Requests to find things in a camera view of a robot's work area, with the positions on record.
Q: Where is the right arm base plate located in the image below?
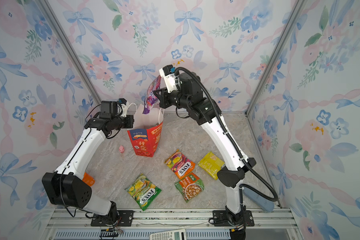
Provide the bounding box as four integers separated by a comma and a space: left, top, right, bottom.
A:
210, 210, 255, 228

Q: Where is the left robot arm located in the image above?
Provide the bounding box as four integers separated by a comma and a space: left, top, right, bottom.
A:
42, 99, 134, 225

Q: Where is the blue grey cloth roll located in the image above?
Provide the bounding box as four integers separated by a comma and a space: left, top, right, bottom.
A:
243, 188, 275, 213

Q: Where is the white calculator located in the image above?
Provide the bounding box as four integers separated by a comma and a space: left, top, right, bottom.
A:
149, 229, 187, 240

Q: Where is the yellow snack packet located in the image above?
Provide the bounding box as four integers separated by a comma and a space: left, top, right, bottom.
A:
198, 152, 225, 180

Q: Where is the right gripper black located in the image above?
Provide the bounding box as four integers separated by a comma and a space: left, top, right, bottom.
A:
154, 87, 193, 114

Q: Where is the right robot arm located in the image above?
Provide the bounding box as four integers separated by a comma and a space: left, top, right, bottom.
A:
154, 70, 256, 225

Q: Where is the green noodle snack packet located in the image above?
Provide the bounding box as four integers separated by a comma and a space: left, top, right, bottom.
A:
175, 173, 205, 203

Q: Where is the orange object by wall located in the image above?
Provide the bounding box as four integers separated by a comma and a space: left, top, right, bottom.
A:
82, 173, 95, 187

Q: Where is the red paper gift bag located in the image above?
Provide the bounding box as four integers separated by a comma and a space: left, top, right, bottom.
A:
128, 105, 164, 158

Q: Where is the green Fox's candy bag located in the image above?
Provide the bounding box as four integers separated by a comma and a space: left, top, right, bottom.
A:
125, 174, 162, 211

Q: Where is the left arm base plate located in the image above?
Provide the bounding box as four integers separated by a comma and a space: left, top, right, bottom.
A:
91, 210, 135, 227

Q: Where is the purple Fox's candy bag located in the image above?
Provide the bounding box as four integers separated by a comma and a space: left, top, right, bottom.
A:
143, 76, 161, 115

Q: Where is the orange Fox's candy bag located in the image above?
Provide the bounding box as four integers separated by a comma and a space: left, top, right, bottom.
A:
165, 149, 196, 180

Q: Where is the black corrugated cable conduit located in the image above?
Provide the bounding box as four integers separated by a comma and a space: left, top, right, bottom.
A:
173, 66, 279, 202

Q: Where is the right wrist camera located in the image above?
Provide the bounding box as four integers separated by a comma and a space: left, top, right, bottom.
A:
159, 65, 180, 93

